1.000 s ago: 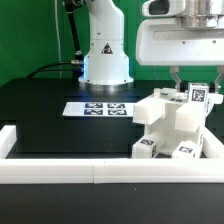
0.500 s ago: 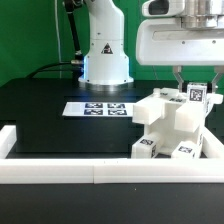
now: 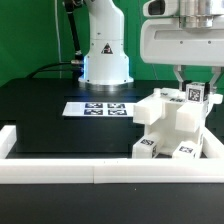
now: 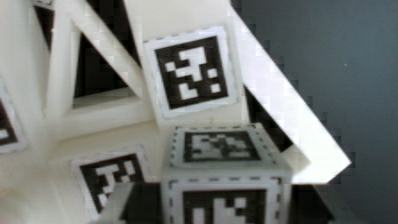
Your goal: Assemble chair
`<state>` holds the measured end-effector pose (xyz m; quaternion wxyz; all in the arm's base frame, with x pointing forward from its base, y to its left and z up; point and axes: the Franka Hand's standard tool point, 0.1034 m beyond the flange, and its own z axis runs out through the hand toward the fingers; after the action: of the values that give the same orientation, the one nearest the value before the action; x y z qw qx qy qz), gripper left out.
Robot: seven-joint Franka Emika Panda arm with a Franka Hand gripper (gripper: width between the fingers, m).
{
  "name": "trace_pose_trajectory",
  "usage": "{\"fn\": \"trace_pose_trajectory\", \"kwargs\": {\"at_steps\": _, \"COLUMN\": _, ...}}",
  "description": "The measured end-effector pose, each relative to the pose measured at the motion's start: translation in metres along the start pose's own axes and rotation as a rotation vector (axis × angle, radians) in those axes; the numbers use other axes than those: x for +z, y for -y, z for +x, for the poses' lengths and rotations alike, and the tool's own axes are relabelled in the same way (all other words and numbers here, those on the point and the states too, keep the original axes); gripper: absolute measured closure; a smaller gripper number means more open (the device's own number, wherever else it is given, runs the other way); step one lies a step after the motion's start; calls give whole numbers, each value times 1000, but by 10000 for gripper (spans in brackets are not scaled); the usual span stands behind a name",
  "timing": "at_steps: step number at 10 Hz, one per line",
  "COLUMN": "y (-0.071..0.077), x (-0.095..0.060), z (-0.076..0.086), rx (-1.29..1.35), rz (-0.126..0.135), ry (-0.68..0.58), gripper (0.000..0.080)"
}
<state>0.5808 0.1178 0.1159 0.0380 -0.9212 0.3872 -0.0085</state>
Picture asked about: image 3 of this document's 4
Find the white chair back part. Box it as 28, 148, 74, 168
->
133, 85, 223, 133

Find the white tagged cube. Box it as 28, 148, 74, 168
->
186, 82, 209, 103

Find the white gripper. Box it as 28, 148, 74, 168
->
140, 0, 224, 94

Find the white U-shaped fence frame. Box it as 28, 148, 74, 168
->
0, 125, 224, 184

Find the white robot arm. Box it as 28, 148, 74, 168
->
64, 0, 224, 92

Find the white hanging cable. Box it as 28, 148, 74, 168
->
54, 0, 63, 79

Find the black cable on table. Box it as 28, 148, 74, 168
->
26, 61, 84, 80

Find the white marker sheet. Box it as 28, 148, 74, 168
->
62, 102, 134, 117

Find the white chair seat part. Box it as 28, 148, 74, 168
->
145, 103, 206, 158

